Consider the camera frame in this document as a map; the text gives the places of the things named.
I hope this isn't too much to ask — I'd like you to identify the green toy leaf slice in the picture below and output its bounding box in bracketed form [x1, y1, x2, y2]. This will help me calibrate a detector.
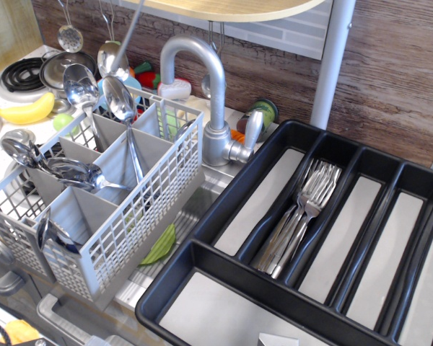
[139, 223, 176, 266]

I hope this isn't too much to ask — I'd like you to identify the silver metal fork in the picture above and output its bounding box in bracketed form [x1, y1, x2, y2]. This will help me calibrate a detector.
[110, 0, 145, 72]

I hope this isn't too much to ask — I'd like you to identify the silver kitchen faucet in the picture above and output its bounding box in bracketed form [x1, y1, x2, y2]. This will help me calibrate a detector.
[160, 35, 263, 167]

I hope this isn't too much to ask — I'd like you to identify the silver spoon basket front corner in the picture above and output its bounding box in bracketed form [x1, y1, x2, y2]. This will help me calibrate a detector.
[36, 208, 82, 254]

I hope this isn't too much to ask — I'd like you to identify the hanging silver skimmer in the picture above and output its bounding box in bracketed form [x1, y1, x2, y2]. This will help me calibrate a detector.
[57, 0, 84, 53]

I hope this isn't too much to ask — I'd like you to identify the silver pot with lid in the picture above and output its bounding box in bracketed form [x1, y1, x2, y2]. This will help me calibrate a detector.
[39, 51, 97, 99]

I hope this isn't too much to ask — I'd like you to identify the stack of silver forks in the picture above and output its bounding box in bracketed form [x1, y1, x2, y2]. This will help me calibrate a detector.
[253, 159, 342, 279]

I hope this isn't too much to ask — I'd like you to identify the green toy can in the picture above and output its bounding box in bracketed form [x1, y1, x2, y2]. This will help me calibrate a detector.
[236, 99, 279, 140]

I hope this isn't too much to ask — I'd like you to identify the black coil stove burner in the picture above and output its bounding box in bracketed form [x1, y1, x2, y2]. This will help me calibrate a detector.
[1, 58, 45, 92]

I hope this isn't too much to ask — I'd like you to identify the grey plastic cutlery basket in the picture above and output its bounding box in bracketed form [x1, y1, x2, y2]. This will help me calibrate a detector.
[0, 89, 204, 309]

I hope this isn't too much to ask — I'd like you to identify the yellow cloth object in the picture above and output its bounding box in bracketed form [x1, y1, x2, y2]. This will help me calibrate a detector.
[4, 319, 40, 345]

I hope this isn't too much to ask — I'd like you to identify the orange toy carrot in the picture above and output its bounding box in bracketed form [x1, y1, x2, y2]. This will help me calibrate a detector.
[231, 129, 245, 144]

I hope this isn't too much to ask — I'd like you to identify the green toy ball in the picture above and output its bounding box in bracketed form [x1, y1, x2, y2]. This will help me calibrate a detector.
[53, 113, 79, 136]

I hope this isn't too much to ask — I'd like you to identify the large silver spoon centre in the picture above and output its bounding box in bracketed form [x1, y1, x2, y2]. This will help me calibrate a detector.
[102, 76, 144, 183]

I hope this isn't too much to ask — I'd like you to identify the silver spoon lying in basket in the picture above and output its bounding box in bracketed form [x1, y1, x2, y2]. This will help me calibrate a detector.
[47, 157, 132, 192]

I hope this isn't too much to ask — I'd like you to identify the hanging small silver spoon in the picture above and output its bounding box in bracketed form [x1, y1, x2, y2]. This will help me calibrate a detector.
[201, 21, 225, 99]

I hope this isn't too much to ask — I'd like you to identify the yellow toy banana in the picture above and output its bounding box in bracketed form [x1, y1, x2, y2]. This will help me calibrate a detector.
[0, 92, 55, 125]

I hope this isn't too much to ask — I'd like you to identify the white toy cake slice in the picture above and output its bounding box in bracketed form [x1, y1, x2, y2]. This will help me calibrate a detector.
[157, 78, 191, 100]

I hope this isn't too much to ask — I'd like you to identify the white metal pole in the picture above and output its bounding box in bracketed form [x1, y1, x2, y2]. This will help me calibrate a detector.
[310, 0, 356, 130]

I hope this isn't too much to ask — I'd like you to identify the hanging silver ladle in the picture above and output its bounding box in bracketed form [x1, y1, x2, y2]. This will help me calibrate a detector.
[97, 1, 130, 81]

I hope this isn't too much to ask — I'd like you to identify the red toy strawberry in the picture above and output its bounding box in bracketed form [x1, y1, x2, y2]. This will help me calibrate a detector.
[135, 71, 161, 89]

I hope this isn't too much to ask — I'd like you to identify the silver spoon far left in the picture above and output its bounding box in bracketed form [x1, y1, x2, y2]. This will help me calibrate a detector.
[0, 138, 43, 169]

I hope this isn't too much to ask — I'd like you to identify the large silver spoon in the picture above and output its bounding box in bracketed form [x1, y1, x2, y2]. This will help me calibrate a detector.
[102, 76, 144, 183]
[63, 63, 105, 152]

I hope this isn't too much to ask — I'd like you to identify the round wooden shelf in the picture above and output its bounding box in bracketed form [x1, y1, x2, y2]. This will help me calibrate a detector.
[144, 0, 323, 22]

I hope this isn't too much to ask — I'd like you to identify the large silver spoon left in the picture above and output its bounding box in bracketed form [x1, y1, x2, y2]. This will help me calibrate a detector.
[63, 63, 105, 152]

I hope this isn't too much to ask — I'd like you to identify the black cutlery tray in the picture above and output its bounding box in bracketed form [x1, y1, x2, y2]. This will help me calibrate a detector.
[136, 120, 433, 345]

